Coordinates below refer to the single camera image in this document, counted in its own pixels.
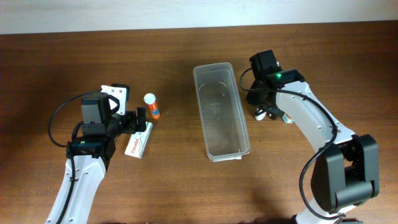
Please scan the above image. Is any orange tube white cap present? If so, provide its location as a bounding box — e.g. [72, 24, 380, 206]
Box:
[144, 93, 160, 119]

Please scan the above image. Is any white Panadol box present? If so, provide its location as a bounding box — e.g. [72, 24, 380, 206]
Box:
[124, 121, 153, 159]

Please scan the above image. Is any white calamine lotion bottle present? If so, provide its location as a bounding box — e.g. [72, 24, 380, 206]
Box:
[255, 108, 267, 121]

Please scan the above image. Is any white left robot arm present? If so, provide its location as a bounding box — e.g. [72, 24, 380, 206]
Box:
[46, 91, 146, 223]

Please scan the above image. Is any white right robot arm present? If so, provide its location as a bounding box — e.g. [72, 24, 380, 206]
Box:
[246, 50, 379, 223]

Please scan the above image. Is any clear plastic container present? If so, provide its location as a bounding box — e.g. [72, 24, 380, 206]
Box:
[193, 62, 251, 162]

